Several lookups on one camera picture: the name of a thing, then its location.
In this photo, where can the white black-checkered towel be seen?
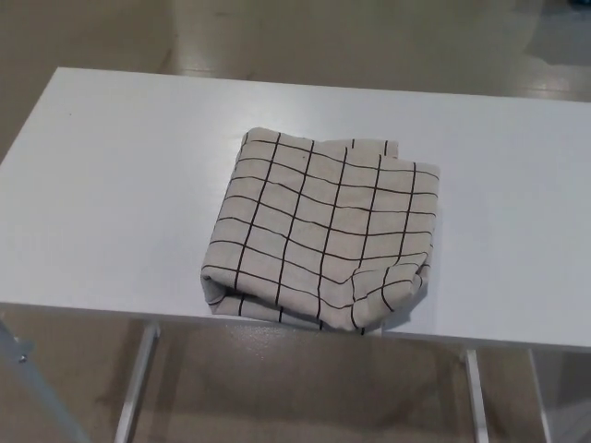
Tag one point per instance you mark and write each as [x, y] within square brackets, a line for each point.
[323, 231]

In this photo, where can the white table leg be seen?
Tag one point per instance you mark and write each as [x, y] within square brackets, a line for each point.
[138, 383]
[477, 397]
[540, 397]

